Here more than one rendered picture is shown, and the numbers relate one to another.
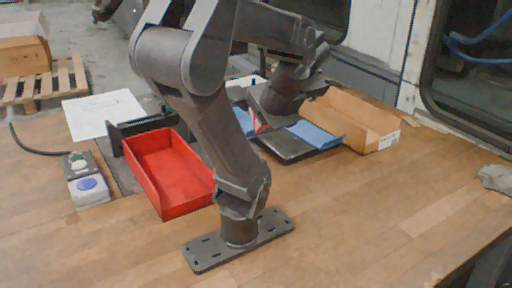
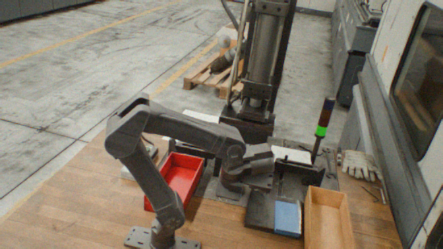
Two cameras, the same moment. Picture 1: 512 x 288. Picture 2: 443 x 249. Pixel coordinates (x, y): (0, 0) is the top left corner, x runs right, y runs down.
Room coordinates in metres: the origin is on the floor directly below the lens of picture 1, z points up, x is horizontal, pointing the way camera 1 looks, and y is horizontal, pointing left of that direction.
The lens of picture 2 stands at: (0.04, -0.50, 1.66)
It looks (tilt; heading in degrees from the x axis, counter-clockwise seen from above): 29 degrees down; 41
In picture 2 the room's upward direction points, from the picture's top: 8 degrees clockwise
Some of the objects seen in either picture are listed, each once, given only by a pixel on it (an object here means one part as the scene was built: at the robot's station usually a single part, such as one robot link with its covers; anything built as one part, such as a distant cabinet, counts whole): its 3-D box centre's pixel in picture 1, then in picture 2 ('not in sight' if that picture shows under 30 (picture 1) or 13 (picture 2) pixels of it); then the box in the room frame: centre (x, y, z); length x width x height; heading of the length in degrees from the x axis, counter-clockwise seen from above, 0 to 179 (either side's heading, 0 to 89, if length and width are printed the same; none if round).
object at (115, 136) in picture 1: (122, 136); (177, 149); (0.77, 0.32, 0.95); 0.06 x 0.03 x 0.09; 122
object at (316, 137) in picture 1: (313, 130); (287, 216); (0.81, -0.14, 0.93); 0.15 x 0.07 x 0.03; 35
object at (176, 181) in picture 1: (167, 168); (176, 182); (0.65, 0.19, 0.93); 0.25 x 0.12 x 0.06; 32
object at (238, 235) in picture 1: (238, 222); (163, 234); (0.48, 0.03, 0.94); 0.20 x 0.07 x 0.08; 122
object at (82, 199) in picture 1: (90, 196); (134, 173); (0.59, 0.34, 0.90); 0.07 x 0.07 x 0.06; 32
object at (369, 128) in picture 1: (346, 118); (327, 224); (0.89, -0.24, 0.93); 0.25 x 0.13 x 0.08; 32
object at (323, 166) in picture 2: not in sight; (313, 174); (1.06, -0.08, 0.95); 0.06 x 0.03 x 0.09; 122
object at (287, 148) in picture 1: (293, 138); (273, 213); (0.82, -0.10, 0.91); 0.17 x 0.16 x 0.02; 122
